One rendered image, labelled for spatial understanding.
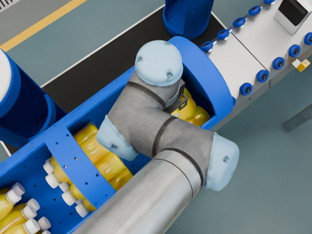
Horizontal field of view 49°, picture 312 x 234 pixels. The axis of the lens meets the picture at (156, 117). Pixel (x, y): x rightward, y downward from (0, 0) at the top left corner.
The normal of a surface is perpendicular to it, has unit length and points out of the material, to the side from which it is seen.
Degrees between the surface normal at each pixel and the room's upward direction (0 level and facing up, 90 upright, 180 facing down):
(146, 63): 0
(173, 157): 43
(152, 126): 19
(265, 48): 0
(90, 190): 37
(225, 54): 0
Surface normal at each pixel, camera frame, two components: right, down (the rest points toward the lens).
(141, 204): 0.23, -0.70
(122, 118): -0.30, -0.34
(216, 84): 0.30, 0.16
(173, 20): -0.02, -0.25
